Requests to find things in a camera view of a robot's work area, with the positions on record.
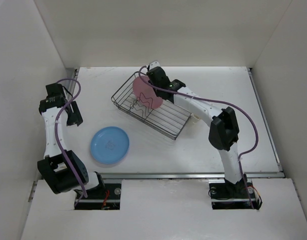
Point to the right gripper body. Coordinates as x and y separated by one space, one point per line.
157 90

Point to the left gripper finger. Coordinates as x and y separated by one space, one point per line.
76 117
70 116

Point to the pink plate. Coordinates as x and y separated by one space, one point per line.
146 94

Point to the light blue plate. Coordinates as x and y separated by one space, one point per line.
109 145

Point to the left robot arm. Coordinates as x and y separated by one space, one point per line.
60 167

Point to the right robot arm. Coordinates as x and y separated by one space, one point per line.
222 123

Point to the beige cutlery holder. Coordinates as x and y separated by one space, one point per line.
195 119

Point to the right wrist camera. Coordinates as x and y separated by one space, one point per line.
153 64

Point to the black wire dish rack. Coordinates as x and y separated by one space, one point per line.
168 119

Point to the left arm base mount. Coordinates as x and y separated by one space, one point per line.
102 194

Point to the aluminium front rail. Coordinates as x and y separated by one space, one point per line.
169 176

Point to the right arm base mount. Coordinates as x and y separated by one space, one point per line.
227 196

